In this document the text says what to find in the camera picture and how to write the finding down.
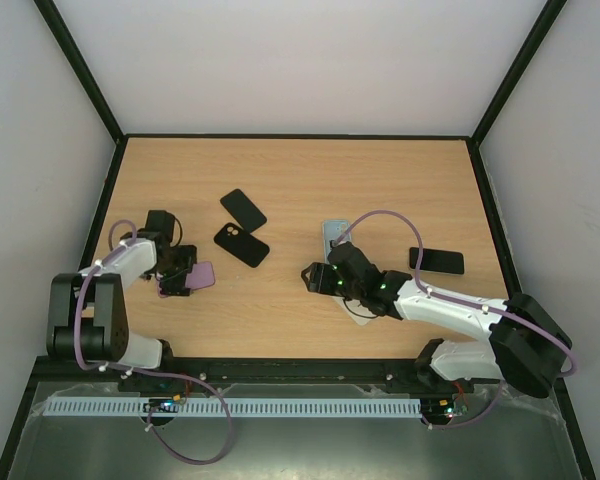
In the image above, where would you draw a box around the purple phone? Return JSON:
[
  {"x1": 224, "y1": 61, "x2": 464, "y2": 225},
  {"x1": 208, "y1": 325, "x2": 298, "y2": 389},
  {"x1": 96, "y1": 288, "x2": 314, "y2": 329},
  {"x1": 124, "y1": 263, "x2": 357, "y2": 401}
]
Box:
[{"x1": 157, "y1": 261, "x2": 216, "y2": 294}]

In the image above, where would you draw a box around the black phone case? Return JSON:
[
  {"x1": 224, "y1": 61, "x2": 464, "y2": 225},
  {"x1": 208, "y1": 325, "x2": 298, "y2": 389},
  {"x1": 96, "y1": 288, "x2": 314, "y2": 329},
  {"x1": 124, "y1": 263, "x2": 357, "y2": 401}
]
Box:
[{"x1": 213, "y1": 222, "x2": 270, "y2": 268}]

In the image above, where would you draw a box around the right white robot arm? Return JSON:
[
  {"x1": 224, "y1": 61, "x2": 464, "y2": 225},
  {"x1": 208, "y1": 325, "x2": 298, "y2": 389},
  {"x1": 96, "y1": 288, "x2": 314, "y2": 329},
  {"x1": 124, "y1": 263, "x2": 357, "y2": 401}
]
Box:
[{"x1": 301, "y1": 242, "x2": 572, "y2": 398}]

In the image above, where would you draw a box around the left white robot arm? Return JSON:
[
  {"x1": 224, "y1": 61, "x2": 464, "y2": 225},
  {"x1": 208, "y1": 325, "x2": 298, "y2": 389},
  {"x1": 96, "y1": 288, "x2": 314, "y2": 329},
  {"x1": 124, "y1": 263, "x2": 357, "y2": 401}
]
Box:
[{"x1": 46, "y1": 210, "x2": 197, "y2": 375}]

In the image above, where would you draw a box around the beige phone case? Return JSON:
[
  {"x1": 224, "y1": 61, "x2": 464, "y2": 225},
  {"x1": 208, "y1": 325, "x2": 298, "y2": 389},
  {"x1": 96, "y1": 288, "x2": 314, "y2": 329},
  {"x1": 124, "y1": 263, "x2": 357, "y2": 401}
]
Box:
[{"x1": 334, "y1": 297, "x2": 377, "y2": 326}]

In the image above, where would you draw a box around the light blue phone case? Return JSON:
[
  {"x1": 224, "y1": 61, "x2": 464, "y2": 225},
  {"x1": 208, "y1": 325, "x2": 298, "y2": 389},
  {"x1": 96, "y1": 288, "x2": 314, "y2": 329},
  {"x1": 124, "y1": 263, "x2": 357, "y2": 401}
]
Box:
[{"x1": 322, "y1": 219, "x2": 352, "y2": 263}]

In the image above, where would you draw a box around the black phone face down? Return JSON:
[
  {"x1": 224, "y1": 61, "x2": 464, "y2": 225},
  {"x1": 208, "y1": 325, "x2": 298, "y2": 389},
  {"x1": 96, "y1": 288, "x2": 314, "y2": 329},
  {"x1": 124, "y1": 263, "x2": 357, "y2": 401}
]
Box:
[{"x1": 220, "y1": 188, "x2": 267, "y2": 233}]

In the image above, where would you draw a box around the white-edged black phone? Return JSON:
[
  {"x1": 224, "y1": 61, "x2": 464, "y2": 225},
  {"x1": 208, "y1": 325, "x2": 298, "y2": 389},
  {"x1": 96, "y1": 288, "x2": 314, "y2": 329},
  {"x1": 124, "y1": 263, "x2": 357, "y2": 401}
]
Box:
[{"x1": 419, "y1": 248, "x2": 465, "y2": 275}]

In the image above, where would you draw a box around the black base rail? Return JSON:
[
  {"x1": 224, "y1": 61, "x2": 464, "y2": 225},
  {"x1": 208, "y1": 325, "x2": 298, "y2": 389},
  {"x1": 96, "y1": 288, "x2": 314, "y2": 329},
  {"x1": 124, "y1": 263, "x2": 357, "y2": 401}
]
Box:
[{"x1": 117, "y1": 357, "x2": 481, "y2": 396}]

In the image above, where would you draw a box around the light blue cable duct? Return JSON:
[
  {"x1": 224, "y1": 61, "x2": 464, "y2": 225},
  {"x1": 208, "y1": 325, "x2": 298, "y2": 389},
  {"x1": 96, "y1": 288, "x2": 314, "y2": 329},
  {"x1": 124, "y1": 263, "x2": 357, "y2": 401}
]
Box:
[{"x1": 43, "y1": 397, "x2": 421, "y2": 419}]

